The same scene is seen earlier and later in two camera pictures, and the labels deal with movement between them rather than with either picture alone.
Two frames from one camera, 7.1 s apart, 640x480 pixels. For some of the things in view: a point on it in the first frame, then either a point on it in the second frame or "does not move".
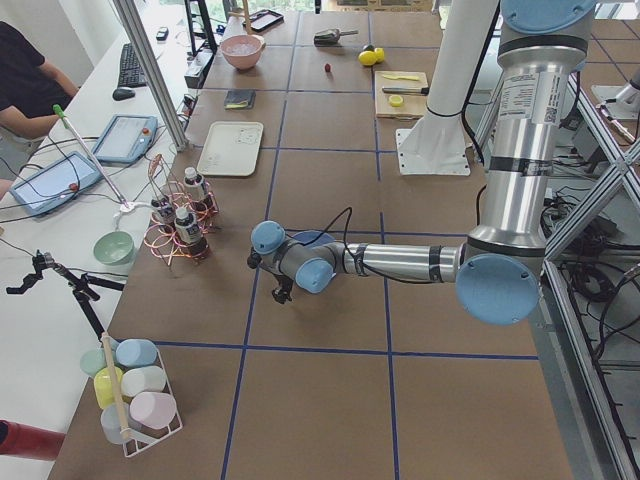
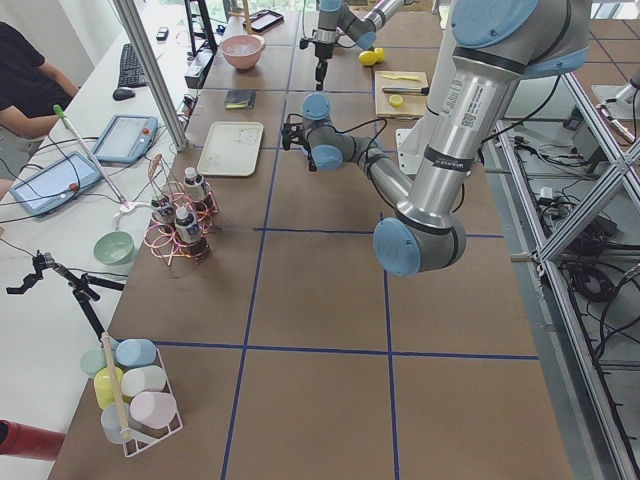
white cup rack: [133, 442] does not move
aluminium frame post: [132, 23] does not move
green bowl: [114, 247] does not move
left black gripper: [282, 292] -> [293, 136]
